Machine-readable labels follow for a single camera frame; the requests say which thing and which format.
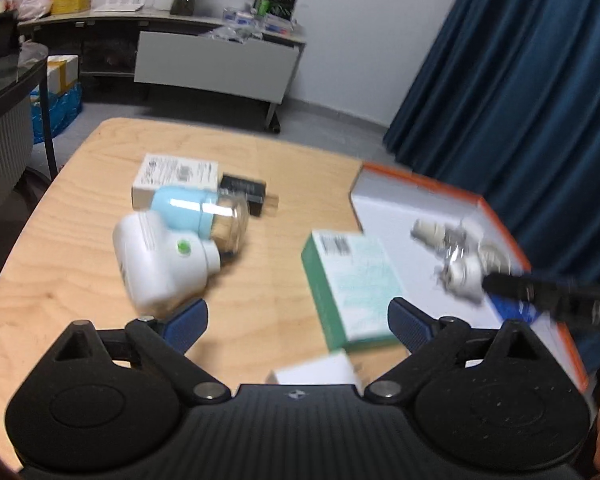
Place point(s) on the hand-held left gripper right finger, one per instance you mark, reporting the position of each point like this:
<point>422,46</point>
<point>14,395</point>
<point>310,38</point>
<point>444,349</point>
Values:
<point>409,325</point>

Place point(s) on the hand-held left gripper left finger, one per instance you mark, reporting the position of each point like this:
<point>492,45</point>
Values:
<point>186,325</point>

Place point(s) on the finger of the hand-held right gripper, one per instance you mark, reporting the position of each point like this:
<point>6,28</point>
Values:
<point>555,300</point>

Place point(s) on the teal cardboard box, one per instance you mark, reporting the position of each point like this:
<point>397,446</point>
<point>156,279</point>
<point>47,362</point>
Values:
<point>355,285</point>

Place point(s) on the white plug-in repellent heater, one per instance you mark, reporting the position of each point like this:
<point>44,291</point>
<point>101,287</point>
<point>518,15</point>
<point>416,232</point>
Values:
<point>155,265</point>
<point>462,272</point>

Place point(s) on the clear bottle with grey cap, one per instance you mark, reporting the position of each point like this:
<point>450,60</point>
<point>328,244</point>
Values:
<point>427,231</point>

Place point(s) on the white charger cube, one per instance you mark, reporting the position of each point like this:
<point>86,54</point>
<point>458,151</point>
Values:
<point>315,370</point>

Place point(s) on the orange-edged white box tray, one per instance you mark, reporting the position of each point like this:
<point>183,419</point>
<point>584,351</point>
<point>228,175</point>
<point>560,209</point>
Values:
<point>405,200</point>

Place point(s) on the black power adapter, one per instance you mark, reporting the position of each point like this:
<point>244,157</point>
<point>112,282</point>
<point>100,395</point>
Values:
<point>245,187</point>

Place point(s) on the white adapter box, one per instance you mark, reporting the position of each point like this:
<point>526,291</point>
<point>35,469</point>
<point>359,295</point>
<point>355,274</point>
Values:
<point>175,172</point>

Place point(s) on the blue tissue pack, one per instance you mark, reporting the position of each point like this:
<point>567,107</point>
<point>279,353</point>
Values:
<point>512,310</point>

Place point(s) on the light blue lidded jar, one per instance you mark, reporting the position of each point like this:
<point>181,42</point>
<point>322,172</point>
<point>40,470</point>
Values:
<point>185,210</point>

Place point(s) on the dark blue curtain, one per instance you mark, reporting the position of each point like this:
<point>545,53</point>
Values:
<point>520,85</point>

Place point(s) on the blue plastic bag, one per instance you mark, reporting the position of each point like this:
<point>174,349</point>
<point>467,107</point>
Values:
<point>57,112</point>

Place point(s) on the black round desk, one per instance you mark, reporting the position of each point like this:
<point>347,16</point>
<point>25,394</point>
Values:
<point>0,160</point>

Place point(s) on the white cabinet panel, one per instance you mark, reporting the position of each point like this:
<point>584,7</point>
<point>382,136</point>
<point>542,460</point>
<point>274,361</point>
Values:
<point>215,67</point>

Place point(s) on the white and yellow carton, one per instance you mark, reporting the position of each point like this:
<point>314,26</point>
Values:
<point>62,72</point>

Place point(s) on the pile of clear packets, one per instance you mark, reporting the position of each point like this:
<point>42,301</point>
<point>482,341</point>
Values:
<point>245,22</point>

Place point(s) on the long low shelf bench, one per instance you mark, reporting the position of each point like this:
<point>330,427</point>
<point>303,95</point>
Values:
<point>110,22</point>

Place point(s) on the black box with green print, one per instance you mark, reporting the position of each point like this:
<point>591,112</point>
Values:
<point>277,2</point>

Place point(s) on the yellow box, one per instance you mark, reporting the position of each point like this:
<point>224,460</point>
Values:
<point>72,0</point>

